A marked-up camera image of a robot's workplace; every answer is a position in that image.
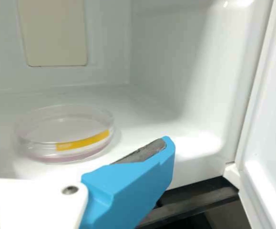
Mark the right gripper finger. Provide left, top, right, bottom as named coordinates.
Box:
left=81, top=135, right=176, bottom=229

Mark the black platform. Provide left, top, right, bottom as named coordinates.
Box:
left=137, top=176, right=255, bottom=229

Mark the petri dish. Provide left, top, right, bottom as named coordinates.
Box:
left=15, top=104, right=116, bottom=164

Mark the white incubator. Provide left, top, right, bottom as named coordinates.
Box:
left=0, top=0, right=276, bottom=191

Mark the incubator door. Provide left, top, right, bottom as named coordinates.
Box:
left=235, top=0, right=276, bottom=229

